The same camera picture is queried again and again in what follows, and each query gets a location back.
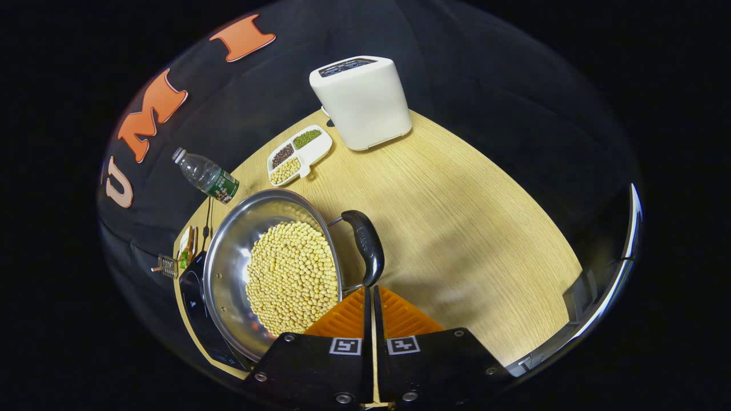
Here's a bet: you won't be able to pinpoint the black power cable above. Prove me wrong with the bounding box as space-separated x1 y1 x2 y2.
202 197 215 252

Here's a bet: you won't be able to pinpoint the wire mesh holder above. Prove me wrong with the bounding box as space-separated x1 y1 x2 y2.
151 254 179 279

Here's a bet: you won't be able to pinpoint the clear plastic water bottle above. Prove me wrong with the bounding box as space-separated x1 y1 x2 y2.
172 147 240 204

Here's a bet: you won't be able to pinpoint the steel pot with soybeans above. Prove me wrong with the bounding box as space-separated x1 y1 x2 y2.
203 188 386 363

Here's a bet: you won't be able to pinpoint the white divided bean dish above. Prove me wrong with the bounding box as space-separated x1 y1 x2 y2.
267 124 334 187

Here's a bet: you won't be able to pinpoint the black induction cooktop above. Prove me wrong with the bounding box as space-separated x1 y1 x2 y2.
179 251 252 372

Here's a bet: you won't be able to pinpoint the white toaster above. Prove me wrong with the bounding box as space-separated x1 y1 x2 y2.
309 55 413 151

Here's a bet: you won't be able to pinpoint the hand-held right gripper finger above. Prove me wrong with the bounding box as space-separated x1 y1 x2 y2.
243 287 375 409
375 285 515 407

